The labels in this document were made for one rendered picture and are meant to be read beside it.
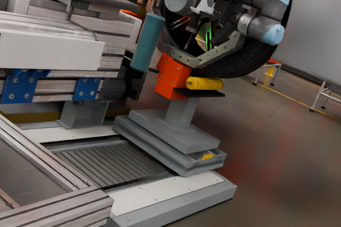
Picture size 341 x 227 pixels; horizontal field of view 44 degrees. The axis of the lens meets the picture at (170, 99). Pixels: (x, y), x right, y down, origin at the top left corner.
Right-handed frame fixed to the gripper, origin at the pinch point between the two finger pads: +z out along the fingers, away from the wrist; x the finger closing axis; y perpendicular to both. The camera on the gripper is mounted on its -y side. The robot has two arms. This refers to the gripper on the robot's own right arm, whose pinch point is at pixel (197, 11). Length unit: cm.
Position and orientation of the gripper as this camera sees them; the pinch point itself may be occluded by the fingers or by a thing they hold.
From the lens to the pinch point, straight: 168.4
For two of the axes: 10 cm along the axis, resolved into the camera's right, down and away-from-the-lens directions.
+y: 3.3, -9.1, -2.5
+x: -6.0, 0.1, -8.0
